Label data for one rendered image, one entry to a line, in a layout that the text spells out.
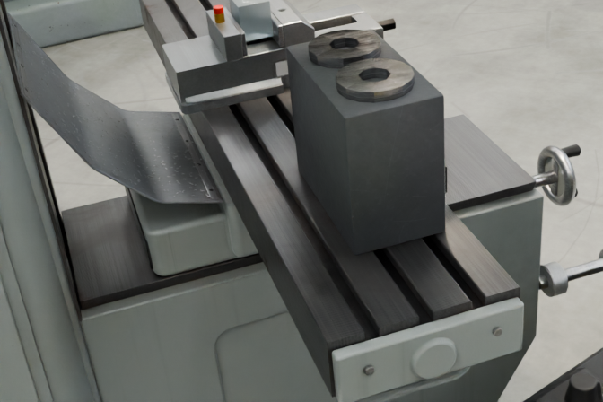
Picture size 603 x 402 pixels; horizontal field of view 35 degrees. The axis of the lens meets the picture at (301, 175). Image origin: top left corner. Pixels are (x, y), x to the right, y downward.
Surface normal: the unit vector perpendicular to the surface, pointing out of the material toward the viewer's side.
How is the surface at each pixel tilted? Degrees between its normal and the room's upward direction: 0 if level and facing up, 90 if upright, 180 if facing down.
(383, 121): 90
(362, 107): 0
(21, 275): 89
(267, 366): 90
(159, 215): 0
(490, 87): 0
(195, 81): 90
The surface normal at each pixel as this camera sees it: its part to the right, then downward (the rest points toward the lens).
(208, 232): 0.31, 0.47
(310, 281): -0.09, -0.85
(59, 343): 0.70, 0.29
